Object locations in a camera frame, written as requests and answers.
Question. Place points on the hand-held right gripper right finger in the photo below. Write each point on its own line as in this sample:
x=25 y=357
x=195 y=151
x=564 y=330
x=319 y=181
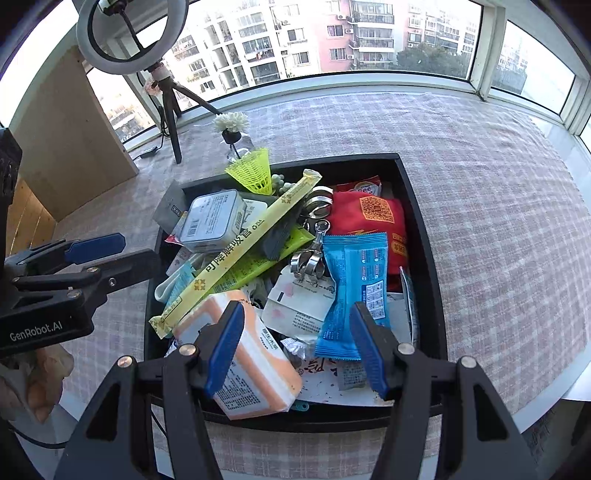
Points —
x=369 y=350

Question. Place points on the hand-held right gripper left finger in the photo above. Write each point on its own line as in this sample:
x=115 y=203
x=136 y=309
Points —
x=226 y=350

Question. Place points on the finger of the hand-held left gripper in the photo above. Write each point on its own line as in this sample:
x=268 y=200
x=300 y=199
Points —
x=97 y=244
x=134 y=265

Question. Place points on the blue wipe packet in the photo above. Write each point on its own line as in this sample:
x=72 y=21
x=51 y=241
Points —
x=355 y=277

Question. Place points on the white floral packet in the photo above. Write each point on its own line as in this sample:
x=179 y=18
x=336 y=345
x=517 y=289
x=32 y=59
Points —
x=300 y=309

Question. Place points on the black tray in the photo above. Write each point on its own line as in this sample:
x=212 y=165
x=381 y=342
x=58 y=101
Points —
x=428 y=286

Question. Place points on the white tin box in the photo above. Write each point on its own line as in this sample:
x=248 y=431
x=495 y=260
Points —
x=212 y=221

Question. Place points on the yellow stick packet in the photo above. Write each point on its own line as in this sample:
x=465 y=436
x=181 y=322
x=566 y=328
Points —
x=231 y=258

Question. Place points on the silver metal clip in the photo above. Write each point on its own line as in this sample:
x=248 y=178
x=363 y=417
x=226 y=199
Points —
x=309 y=263

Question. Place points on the pink plaid desktop cloth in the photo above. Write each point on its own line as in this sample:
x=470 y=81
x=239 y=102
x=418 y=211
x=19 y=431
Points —
x=485 y=207

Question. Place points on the person's left hand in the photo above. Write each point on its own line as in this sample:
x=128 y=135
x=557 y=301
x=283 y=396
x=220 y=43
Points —
x=41 y=383

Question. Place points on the orange tissue packet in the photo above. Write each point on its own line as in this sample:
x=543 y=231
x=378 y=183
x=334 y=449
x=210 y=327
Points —
x=258 y=369

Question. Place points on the white red-print paper packet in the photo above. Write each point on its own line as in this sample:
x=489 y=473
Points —
x=323 y=387

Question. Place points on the silver candy wrapper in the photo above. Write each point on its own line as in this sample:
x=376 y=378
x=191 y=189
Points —
x=295 y=348

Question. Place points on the pine plank panel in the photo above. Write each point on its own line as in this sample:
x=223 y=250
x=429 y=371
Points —
x=27 y=217

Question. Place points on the teal plastic clip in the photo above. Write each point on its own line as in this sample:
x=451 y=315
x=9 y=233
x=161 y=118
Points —
x=300 y=406

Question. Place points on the black power adapter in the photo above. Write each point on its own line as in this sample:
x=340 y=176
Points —
x=147 y=152

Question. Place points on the yellow-green snack packet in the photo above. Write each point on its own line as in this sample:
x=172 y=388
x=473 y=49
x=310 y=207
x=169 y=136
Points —
x=277 y=256

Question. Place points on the dark grey ribbed packet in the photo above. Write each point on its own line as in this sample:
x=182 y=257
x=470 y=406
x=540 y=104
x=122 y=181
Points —
x=277 y=240

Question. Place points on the red packet with square code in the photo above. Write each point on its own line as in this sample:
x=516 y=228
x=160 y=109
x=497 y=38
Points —
x=355 y=226

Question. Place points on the black tripod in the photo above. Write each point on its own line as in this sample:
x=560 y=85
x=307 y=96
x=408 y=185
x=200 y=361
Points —
x=171 y=124

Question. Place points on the yellow-green shuttlecock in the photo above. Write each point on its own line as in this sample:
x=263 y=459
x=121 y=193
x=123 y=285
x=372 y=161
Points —
x=251 y=170

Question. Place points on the silver metal rings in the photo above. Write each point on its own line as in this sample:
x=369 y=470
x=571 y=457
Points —
x=318 y=203

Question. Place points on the red white snack packet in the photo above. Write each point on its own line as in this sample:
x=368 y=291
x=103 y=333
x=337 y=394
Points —
x=364 y=187

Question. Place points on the white flower in small vase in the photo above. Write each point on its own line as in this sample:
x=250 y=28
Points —
x=231 y=121

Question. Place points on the apartment buildings outside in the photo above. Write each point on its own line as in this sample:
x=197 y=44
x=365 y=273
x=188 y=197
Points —
x=323 y=37

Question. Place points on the white window frame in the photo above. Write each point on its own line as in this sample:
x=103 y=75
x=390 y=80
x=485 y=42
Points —
x=491 y=55

